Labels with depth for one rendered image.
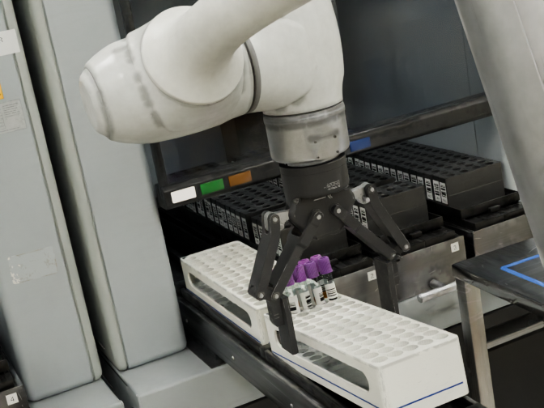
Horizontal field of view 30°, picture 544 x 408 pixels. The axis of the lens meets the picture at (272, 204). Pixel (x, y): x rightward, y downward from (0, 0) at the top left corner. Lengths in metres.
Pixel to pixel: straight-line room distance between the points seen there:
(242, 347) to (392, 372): 0.36
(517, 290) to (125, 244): 0.55
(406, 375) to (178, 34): 0.41
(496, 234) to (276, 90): 0.70
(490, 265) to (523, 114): 0.94
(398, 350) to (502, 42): 0.58
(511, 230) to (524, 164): 1.15
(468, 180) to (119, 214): 0.59
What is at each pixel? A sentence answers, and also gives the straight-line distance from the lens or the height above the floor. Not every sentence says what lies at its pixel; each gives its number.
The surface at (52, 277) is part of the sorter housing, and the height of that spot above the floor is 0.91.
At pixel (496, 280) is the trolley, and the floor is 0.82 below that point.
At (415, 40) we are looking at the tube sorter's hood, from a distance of 1.63.
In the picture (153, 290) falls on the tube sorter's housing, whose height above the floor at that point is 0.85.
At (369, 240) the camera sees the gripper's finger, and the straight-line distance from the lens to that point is 1.18.
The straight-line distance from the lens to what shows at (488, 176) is 1.73.
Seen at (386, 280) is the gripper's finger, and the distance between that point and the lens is 1.20.
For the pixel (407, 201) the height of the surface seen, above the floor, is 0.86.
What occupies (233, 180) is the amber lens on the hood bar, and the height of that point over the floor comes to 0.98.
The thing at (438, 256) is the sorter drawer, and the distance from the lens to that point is 1.61.
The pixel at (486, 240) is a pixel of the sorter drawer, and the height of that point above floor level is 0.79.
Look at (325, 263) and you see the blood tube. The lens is 1.26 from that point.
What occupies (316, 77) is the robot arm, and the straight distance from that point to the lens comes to 1.07.
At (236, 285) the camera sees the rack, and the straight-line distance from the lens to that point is 1.41.
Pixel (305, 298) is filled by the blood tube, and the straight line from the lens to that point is 1.26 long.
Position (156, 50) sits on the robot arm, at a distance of 0.97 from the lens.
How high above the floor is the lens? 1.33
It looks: 15 degrees down
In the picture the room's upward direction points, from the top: 11 degrees counter-clockwise
